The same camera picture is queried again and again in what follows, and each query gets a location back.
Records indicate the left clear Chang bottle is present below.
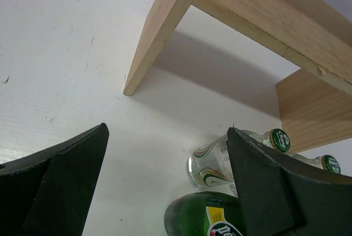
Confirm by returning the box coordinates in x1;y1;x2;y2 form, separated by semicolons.
186;128;291;187

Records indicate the green glass bottle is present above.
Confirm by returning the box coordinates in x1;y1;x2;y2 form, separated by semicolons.
164;191;247;236

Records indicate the right clear Chang bottle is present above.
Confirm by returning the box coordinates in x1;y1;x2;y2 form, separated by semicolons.
228;153;342;197

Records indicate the clear chang bottle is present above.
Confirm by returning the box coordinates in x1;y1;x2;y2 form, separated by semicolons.
228;153;342;197
186;128;291;187

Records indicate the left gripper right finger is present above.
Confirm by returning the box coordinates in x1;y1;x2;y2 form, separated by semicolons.
227;128;351;235

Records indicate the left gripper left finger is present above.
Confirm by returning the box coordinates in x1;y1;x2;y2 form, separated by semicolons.
1;123;109;235

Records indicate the wooden two-tier shelf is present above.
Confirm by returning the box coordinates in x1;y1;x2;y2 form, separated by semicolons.
122;0;352;154

